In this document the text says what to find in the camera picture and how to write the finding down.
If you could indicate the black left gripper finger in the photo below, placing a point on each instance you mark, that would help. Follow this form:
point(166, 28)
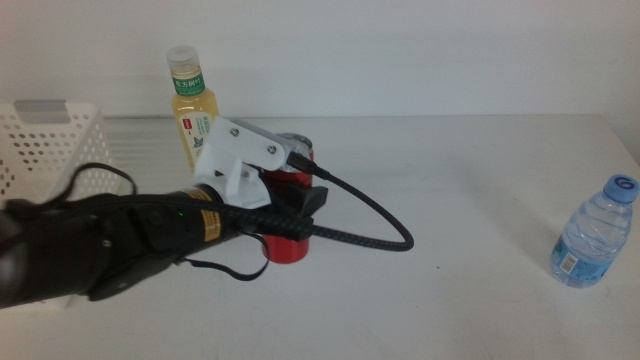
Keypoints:
point(312, 197)

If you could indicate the red soda can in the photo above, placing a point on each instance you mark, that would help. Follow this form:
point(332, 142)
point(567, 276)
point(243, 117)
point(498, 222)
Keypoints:
point(285, 250)

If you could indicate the yellow tea bottle green label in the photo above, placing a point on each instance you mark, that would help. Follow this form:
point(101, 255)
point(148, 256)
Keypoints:
point(192, 105)

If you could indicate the clear water bottle blue cap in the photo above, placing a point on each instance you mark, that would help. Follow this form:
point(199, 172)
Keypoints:
point(592, 240)

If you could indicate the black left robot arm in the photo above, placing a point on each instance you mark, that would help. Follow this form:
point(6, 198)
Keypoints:
point(75, 245)

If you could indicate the white perforated plastic basket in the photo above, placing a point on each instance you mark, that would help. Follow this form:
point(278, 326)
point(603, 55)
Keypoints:
point(90, 140)

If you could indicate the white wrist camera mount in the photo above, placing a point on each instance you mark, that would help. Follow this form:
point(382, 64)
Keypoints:
point(235, 150)

